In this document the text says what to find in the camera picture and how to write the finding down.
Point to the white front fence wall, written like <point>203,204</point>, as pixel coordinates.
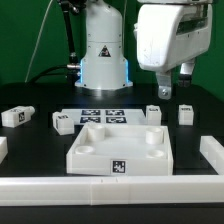
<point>40,191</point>

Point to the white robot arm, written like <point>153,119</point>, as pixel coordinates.
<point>104,67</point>

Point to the white sheet with tags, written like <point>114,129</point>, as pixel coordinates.
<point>105,116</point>

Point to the white square tabletop part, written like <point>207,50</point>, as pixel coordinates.
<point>121,149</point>

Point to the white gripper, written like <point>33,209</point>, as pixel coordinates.
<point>169,35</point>

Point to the white left fence wall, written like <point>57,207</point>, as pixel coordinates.
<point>3,148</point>

